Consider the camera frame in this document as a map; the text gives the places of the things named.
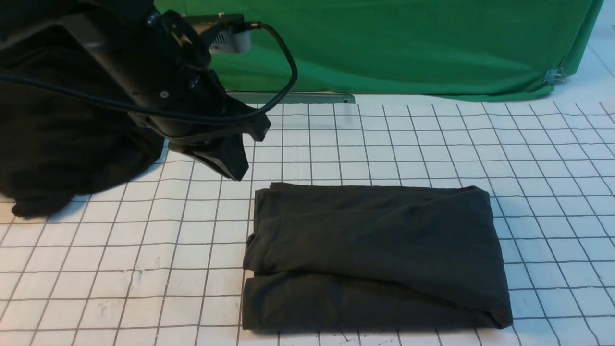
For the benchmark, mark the metal binder clip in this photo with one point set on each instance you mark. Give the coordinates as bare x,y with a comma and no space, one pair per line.
555,76

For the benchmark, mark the gray long-sleeve shirt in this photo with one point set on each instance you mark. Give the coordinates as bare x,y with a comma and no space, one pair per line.
374,257

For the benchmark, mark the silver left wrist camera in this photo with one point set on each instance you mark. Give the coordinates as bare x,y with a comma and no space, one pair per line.
223,33

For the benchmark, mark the gray metal bar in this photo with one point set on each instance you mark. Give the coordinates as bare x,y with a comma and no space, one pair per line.
294,98

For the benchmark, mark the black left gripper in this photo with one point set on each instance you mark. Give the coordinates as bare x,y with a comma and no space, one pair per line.
159,61

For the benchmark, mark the black crumpled garment pile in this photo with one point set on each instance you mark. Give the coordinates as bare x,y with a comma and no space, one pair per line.
54,148

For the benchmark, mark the green backdrop cloth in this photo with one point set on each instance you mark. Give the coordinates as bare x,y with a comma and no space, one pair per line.
471,50

